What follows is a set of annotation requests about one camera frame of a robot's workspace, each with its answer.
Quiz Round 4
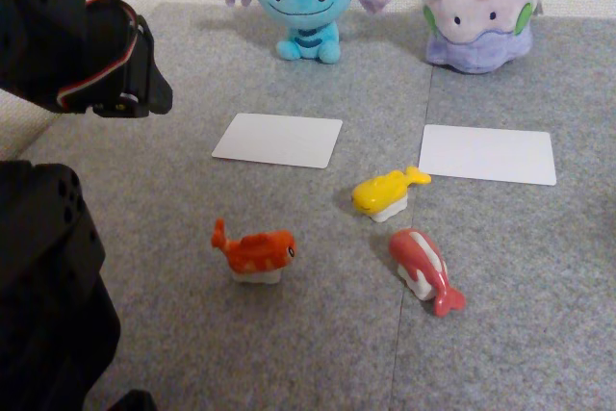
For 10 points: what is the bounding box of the orange shrimp sushi toy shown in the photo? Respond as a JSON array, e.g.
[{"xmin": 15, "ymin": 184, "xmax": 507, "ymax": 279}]
[{"xmin": 210, "ymin": 218, "xmax": 297, "ymax": 285}]

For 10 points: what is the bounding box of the yellow egg sushi toy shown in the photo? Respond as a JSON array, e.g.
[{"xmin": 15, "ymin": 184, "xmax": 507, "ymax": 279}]
[{"xmin": 350, "ymin": 166, "xmax": 433, "ymax": 223}]

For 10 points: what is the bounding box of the red tuna sushi toy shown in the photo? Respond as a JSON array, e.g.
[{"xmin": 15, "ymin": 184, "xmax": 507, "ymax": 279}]
[{"xmin": 388, "ymin": 227, "xmax": 467, "ymax": 319}]

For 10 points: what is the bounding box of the pink Goomy plush toy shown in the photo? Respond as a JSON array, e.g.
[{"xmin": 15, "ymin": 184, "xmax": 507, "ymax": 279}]
[{"xmin": 416, "ymin": 0, "xmax": 545, "ymax": 75}]

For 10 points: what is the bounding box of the white rectangular card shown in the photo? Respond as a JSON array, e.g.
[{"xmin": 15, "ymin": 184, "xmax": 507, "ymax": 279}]
[
  {"xmin": 417, "ymin": 123, "xmax": 558, "ymax": 187},
  {"xmin": 211, "ymin": 112, "xmax": 344, "ymax": 170}
]

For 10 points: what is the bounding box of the grey carpet tile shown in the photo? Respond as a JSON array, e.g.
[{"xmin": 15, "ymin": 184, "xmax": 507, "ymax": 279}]
[
  {"xmin": 13, "ymin": 1, "xmax": 434, "ymax": 411},
  {"xmin": 392, "ymin": 11, "xmax": 616, "ymax": 411}
]

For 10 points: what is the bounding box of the red white black servo cable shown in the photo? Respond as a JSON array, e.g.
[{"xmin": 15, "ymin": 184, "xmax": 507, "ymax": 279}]
[{"xmin": 56, "ymin": 0, "xmax": 141, "ymax": 112}]

